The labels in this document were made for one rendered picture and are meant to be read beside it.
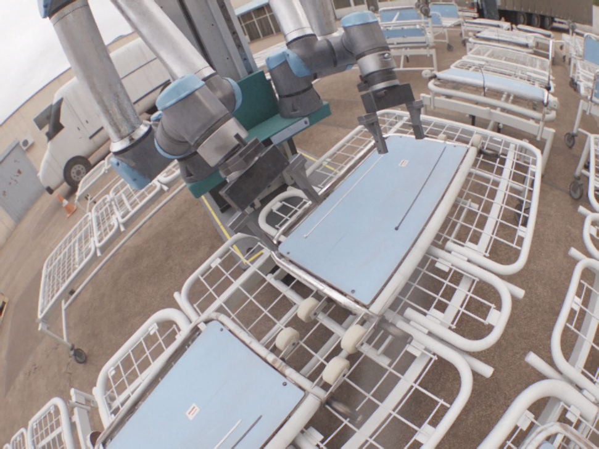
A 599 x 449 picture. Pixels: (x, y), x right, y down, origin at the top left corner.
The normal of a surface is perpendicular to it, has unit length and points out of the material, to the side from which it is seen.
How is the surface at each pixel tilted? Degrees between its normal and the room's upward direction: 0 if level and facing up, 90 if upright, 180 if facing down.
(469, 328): 0
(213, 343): 3
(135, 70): 90
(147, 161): 97
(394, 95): 66
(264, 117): 90
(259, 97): 90
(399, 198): 5
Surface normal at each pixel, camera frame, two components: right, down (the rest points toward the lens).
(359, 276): -0.35, -0.69
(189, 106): 0.23, 0.33
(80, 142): 0.74, 0.28
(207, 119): 0.41, 0.16
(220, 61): 0.54, 0.48
